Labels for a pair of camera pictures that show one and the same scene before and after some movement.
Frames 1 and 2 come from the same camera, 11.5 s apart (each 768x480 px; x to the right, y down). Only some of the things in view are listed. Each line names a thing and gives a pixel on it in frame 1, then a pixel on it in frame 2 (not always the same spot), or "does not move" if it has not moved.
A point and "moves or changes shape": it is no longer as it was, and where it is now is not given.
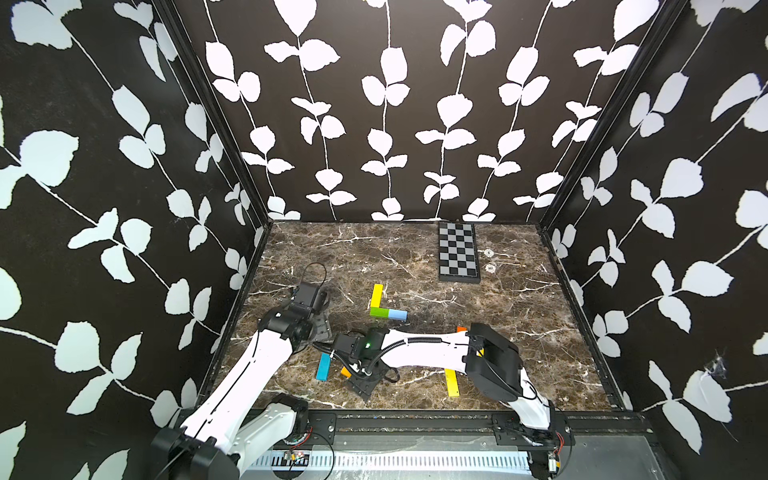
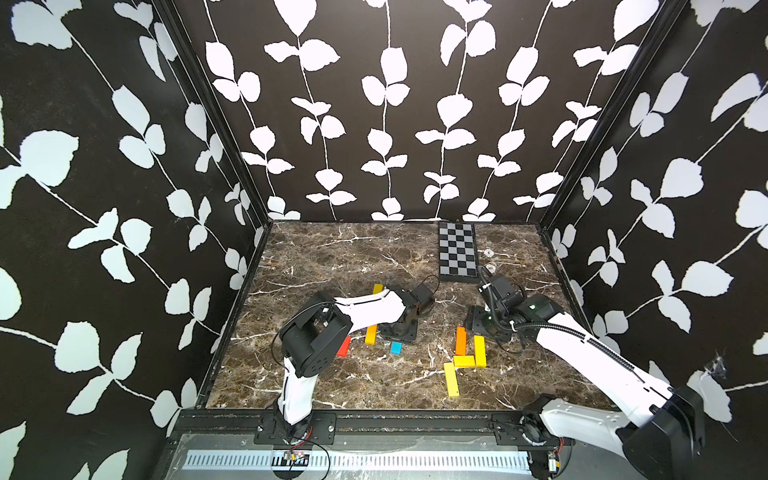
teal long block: (323, 370) moves or changes shape
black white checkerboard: (457, 253) does not move
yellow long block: (452, 382) does not move
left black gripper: (323, 327) to (387, 332)
